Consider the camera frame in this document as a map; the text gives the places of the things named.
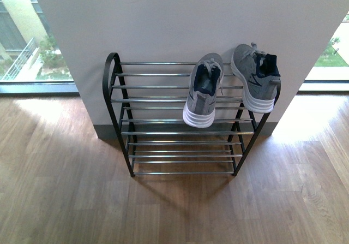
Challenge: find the black metal shoe rack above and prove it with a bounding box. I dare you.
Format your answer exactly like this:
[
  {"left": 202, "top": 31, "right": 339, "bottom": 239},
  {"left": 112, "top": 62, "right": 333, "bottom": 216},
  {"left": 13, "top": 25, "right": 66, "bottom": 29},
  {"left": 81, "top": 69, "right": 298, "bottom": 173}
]
[{"left": 103, "top": 53, "right": 270, "bottom": 176}]

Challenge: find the grey sneaker white sole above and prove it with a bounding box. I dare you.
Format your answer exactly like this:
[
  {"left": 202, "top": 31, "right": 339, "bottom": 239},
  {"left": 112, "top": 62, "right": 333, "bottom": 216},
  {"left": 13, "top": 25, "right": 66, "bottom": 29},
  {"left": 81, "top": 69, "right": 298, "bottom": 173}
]
[{"left": 231, "top": 43, "right": 281, "bottom": 114}]

